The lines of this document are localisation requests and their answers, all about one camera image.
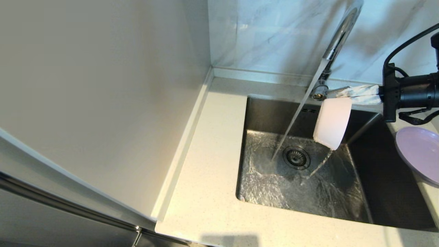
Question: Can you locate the pale pink bowl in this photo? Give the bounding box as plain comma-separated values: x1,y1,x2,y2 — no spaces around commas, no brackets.
313,97,353,151

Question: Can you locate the lilac purple plate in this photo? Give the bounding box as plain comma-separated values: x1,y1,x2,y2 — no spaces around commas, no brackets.
395,126,439,187

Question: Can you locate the stainless steel sink basin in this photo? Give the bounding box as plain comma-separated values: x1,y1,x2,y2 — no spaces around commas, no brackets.
236,95,439,231

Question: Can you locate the chrome gooseneck faucet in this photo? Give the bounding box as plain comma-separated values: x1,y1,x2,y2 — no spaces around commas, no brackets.
306,0,364,102

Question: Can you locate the clear running water stream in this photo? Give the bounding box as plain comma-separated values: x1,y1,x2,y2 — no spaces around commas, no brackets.
271,59,330,162

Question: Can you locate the round metal drain strainer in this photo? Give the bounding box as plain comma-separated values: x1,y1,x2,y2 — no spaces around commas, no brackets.
283,146,311,170

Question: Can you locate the white tall cabinet side panel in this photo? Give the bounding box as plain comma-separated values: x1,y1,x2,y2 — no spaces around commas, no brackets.
0,0,212,231

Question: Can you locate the stainless steel appliance door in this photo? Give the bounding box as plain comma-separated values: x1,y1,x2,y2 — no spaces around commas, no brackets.
0,172,192,247

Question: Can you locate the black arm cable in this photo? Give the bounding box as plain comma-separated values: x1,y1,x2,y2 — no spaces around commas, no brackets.
383,23,439,126

